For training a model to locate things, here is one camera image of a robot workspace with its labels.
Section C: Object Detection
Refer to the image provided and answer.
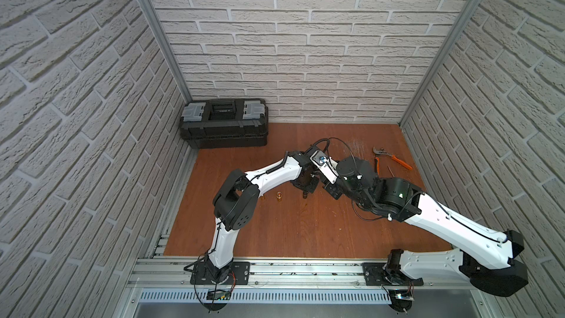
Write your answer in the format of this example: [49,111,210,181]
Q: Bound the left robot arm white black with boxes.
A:
[183,144,338,284]

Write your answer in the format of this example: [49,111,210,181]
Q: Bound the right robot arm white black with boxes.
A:
[313,156,529,297]

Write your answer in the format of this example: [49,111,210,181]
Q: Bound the black plastic toolbox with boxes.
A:
[180,99,269,150]

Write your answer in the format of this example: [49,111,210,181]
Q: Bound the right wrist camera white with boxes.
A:
[310,150,338,184]

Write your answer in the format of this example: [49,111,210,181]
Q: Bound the orange handled pliers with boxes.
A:
[372,147,413,174]

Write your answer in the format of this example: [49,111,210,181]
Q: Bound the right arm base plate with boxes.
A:
[362,263,424,286]

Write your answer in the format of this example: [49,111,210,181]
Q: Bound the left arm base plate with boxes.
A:
[185,260,251,286]

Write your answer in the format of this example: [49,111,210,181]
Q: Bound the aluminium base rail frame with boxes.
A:
[114,236,503,317]

